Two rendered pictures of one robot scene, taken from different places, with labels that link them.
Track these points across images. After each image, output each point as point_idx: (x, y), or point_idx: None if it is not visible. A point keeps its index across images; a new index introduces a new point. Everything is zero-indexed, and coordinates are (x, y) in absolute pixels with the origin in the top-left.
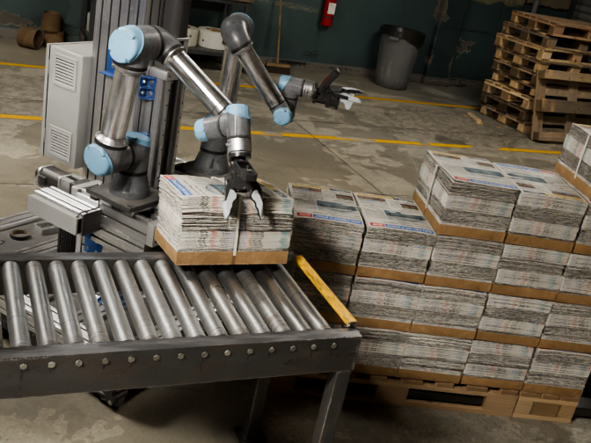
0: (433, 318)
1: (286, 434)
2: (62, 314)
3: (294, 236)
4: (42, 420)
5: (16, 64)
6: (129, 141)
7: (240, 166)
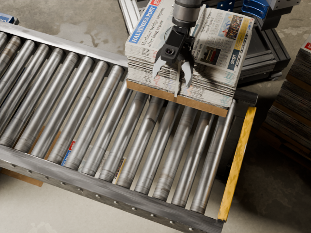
0: None
1: (245, 181)
2: (18, 108)
3: (296, 62)
4: (111, 101)
5: None
6: None
7: (168, 40)
